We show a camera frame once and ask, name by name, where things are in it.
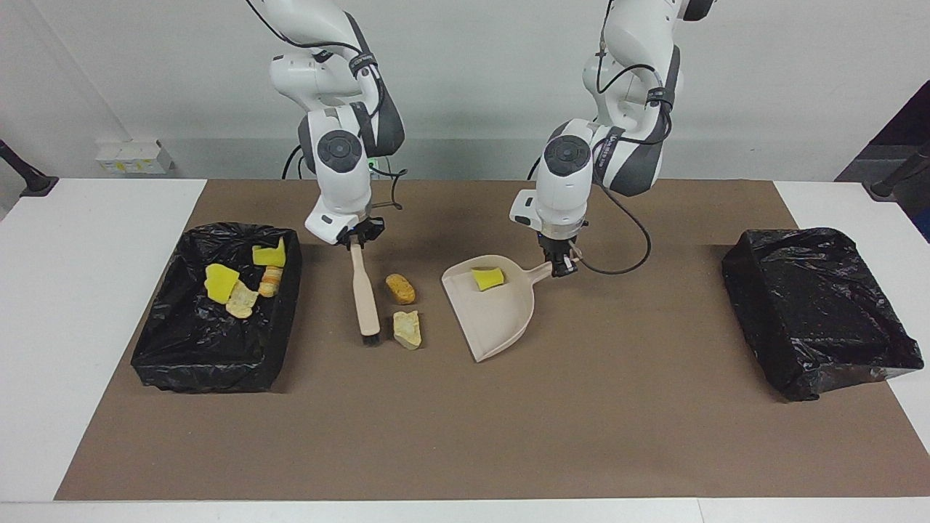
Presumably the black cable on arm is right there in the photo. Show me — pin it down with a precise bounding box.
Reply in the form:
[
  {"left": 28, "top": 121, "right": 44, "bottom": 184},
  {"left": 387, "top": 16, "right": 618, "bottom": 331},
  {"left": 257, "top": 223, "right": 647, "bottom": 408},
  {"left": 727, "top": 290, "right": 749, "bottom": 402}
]
[
  {"left": 581, "top": 0, "right": 676, "bottom": 275},
  {"left": 247, "top": 0, "right": 408, "bottom": 211}
]

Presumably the wooden brush with black bristles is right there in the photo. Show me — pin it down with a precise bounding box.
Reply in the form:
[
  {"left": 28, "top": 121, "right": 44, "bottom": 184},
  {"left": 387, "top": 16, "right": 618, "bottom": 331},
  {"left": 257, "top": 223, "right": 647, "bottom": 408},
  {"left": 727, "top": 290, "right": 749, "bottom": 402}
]
[{"left": 350, "top": 243, "right": 381, "bottom": 346}]

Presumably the brown bread roll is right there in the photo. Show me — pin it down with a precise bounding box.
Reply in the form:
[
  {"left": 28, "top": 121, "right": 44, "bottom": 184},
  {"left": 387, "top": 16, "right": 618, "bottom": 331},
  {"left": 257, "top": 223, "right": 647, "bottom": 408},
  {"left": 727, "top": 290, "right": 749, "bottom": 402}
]
[{"left": 385, "top": 273, "right": 416, "bottom": 305}]

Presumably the white box on floor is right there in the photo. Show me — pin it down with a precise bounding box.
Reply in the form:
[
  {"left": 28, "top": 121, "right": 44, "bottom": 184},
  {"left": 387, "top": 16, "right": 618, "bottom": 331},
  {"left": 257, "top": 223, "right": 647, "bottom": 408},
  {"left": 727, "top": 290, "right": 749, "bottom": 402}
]
[{"left": 96, "top": 139, "right": 174, "bottom": 176}]

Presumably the pale cream bread chunk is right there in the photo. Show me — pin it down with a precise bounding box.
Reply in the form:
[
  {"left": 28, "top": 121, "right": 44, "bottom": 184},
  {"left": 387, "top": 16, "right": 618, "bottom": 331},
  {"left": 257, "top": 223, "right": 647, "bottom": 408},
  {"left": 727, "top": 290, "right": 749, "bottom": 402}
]
[{"left": 393, "top": 310, "right": 423, "bottom": 351}]

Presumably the black stand pole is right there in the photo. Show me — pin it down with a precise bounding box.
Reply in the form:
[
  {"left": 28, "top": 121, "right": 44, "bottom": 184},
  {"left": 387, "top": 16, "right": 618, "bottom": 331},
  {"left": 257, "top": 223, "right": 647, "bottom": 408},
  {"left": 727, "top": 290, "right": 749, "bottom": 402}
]
[
  {"left": 0, "top": 138, "right": 59, "bottom": 198},
  {"left": 870, "top": 143, "right": 930, "bottom": 200}
]

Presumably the notched yellow sponge piece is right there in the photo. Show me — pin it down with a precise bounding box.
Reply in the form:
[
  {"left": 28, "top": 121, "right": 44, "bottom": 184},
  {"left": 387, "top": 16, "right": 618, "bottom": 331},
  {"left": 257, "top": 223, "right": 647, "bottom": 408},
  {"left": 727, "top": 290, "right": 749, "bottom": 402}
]
[{"left": 252, "top": 238, "right": 288, "bottom": 267}]

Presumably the brown table mat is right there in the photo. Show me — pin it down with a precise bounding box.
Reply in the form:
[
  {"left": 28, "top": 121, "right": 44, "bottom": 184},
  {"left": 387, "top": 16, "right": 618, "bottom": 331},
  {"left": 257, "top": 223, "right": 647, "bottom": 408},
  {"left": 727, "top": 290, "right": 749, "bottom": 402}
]
[{"left": 54, "top": 179, "right": 930, "bottom": 502}]

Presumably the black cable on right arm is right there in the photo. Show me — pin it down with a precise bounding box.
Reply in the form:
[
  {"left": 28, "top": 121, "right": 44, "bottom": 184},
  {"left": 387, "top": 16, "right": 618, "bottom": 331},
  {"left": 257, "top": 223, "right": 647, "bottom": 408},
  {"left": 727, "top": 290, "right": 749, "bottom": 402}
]
[{"left": 247, "top": 0, "right": 408, "bottom": 211}]

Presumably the pale crumbly bread chunk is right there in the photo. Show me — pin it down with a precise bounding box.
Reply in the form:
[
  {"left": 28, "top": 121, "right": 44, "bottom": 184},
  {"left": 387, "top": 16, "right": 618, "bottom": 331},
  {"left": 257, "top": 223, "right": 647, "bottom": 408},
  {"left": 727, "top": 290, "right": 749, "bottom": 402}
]
[{"left": 226, "top": 281, "right": 259, "bottom": 319}]

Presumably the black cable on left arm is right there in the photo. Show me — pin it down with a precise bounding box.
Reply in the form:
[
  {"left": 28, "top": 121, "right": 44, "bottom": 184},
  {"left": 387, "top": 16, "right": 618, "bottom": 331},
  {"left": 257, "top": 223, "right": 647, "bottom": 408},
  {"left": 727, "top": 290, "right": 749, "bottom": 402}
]
[{"left": 581, "top": 0, "right": 676, "bottom": 275}]

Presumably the bin lined with black bag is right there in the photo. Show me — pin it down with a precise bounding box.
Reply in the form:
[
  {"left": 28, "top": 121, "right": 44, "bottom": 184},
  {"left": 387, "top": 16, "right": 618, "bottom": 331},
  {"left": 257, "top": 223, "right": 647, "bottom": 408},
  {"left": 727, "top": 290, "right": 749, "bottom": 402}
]
[
  {"left": 131, "top": 222, "right": 303, "bottom": 394},
  {"left": 721, "top": 227, "right": 925, "bottom": 402}
]

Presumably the beige plastic dustpan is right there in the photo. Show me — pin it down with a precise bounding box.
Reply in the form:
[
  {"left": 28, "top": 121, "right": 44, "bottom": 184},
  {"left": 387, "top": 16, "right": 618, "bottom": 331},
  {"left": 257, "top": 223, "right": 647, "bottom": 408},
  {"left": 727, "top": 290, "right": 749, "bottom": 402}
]
[{"left": 441, "top": 251, "right": 582, "bottom": 362}]

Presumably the large yellow sponge piece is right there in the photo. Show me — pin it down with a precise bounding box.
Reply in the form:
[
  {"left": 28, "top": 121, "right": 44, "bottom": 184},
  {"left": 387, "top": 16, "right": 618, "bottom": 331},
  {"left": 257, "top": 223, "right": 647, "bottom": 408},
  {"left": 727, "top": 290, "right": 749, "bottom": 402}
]
[{"left": 205, "top": 263, "right": 240, "bottom": 304}]

